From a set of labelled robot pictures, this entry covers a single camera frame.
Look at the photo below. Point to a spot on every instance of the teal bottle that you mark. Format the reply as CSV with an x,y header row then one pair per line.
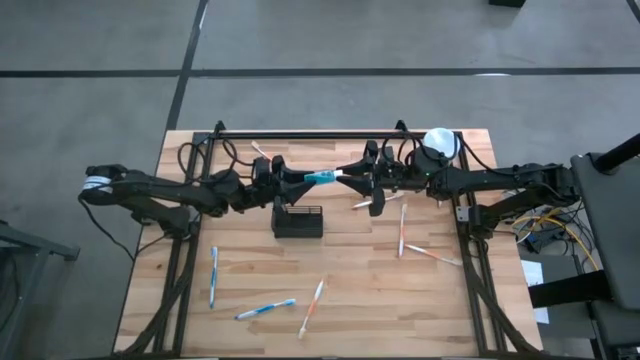
x,y
322,176

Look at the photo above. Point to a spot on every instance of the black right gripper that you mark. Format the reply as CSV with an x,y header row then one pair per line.
x,y
378,205

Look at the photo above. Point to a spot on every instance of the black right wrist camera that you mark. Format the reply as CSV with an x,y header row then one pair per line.
x,y
395,167

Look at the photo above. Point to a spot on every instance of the blue and white toothbrush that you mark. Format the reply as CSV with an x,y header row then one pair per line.
x,y
213,280
265,309

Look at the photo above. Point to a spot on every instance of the grey metal bracket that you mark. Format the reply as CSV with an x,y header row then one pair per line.
x,y
462,214

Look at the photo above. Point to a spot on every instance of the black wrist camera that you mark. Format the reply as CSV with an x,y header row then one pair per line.
x,y
262,175
395,167

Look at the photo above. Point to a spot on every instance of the dark grey side table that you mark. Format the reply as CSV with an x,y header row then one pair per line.
x,y
610,225

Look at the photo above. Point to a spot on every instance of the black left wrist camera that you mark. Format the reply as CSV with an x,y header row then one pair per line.
x,y
262,175

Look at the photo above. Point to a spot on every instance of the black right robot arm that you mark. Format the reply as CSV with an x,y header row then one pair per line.
x,y
500,177

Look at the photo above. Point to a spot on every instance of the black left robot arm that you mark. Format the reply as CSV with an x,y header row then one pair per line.
x,y
150,187

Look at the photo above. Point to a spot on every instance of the blue-lit electronics box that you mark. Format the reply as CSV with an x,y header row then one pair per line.
x,y
532,242

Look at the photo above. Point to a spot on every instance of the black box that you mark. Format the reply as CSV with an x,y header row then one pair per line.
x,y
507,2

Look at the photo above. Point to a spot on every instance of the white paper sheet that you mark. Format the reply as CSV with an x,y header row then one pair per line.
x,y
534,280

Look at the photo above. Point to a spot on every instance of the grey metal stand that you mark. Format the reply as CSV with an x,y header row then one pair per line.
x,y
30,255

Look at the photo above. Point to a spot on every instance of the white canister with yellow label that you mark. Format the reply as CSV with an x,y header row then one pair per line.
x,y
440,140

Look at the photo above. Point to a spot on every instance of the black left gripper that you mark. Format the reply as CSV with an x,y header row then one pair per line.
x,y
280,207

